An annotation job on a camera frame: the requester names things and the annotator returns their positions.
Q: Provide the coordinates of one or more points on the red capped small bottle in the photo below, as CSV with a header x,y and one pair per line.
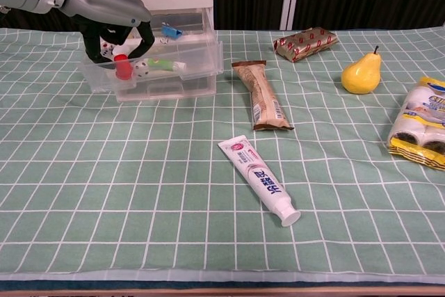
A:
x,y
122,67

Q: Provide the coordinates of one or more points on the clear plastic drawer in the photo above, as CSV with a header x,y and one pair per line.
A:
x,y
198,57

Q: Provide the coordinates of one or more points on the white dice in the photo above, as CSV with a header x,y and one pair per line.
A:
x,y
107,49
141,69

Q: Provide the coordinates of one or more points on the blue binder clip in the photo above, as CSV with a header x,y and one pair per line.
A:
x,y
171,30

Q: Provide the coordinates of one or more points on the green white small tube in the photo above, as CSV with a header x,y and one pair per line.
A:
x,y
163,65

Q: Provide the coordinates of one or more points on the green checkered tablecloth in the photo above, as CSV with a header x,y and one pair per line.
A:
x,y
139,172

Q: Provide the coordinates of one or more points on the brown snack bar wrapper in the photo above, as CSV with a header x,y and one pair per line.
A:
x,y
264,98

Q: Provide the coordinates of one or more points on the gold red snack package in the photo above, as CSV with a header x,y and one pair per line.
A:
x,y
306,43

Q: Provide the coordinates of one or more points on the white pink toothpaste tube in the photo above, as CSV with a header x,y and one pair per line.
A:
x,y
260,178

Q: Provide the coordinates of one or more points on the yellow lemon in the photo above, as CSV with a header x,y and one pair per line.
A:
x,y
361,74

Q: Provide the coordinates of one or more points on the yellow pack of white rolls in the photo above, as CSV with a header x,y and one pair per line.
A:
x,y
424,116

